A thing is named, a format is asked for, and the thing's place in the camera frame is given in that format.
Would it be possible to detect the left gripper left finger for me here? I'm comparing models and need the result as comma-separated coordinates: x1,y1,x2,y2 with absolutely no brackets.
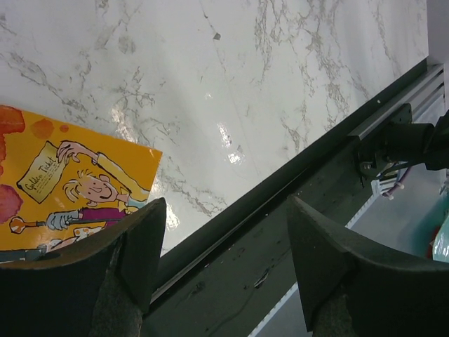
1,198,166,336

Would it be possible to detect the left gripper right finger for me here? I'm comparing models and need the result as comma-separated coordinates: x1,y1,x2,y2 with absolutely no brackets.
287,197,448,336

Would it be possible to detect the purple orange Roald Dahl book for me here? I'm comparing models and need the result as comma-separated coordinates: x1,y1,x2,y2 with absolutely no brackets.
1,105,162,263

